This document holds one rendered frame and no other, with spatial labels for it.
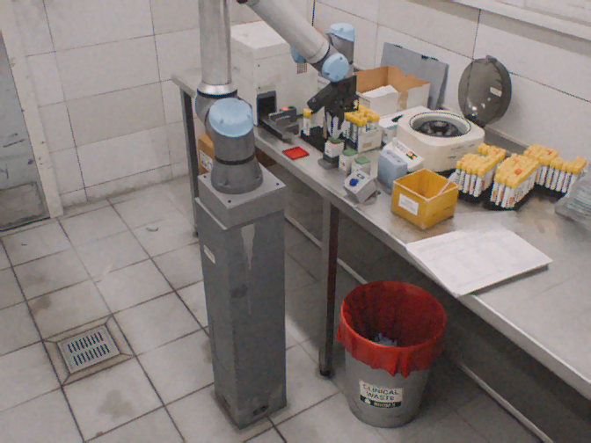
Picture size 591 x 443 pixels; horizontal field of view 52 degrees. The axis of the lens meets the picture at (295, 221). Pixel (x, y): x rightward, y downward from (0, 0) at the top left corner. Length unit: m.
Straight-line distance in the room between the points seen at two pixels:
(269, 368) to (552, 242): 1.02
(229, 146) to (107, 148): 1.97
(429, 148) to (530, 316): 0.68
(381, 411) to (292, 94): 1.19
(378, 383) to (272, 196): 0.77
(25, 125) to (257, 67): 1.51
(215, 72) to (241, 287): 0.64
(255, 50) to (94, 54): 1.37
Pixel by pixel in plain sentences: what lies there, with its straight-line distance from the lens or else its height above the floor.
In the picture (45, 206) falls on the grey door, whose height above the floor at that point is 0.08.
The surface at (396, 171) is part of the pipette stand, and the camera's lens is 1.84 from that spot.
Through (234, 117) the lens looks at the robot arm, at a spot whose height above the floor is 1.17.
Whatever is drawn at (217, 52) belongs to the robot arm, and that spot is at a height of 1.31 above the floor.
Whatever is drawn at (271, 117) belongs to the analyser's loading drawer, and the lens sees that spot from 2.22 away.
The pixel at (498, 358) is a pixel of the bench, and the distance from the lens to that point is 2.27.
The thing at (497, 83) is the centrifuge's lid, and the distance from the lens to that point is 2.16.
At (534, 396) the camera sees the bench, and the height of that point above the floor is 0.27.
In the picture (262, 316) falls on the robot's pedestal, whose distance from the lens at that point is 1.98.
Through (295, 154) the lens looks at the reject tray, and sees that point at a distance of 2.08.
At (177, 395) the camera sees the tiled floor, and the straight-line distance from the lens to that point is 2.44.
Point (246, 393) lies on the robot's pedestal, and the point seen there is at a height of 0.17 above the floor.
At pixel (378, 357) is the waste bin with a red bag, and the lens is 2.01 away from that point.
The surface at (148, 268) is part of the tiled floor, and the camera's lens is 3.06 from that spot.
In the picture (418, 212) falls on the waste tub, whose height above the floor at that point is 0.92.
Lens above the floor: 1.82
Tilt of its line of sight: 33 degrees down
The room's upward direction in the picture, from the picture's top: straight up
